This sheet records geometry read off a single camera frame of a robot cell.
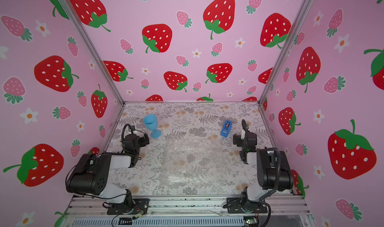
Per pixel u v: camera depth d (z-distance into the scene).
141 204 0.74
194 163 0.88
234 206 0.73
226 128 1.01
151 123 0.89
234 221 0.70
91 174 0.46
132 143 0.73
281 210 0.73
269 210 0.67
